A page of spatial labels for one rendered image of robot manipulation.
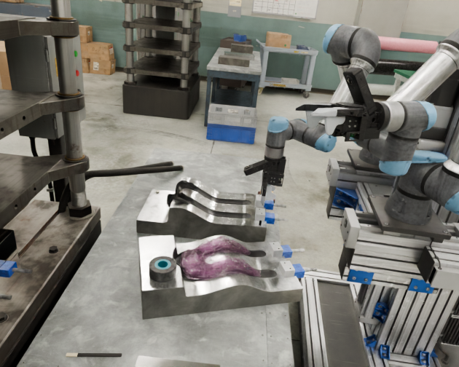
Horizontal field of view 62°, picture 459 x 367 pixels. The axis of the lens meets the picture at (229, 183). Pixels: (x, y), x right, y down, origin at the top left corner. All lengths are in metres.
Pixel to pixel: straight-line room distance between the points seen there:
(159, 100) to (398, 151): 4.64
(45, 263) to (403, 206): 1.23
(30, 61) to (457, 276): 1.65
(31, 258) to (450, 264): 1.40
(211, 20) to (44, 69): 6.39
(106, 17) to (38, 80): 6.69
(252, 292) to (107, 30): 7.47
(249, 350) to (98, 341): 0.41
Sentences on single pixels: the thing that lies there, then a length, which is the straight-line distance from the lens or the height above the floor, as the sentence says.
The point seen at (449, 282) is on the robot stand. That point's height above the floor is 0.91.
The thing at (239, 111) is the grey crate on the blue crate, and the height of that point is 0.30.
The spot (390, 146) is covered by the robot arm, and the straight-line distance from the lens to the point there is 1.07.
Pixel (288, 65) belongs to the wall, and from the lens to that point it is 7.95.
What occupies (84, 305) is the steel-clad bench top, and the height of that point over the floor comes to 0.80.
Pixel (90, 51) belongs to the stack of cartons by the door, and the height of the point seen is 0.41.
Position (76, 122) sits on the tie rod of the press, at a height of 1.19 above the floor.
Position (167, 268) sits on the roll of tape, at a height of 0.95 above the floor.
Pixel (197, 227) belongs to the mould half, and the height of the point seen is 0.85.
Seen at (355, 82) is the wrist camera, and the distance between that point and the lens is 0.94.
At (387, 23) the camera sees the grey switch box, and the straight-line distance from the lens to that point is 7.88.
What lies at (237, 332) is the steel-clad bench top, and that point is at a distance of 1.18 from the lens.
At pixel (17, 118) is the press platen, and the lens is 1.32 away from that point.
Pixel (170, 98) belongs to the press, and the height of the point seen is 0.28.
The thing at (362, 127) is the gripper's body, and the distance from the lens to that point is 0.94.
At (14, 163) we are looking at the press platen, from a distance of 1.60.
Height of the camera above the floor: 1.67
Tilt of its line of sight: 27 degrees down
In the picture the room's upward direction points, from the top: 6 degrees clockwise
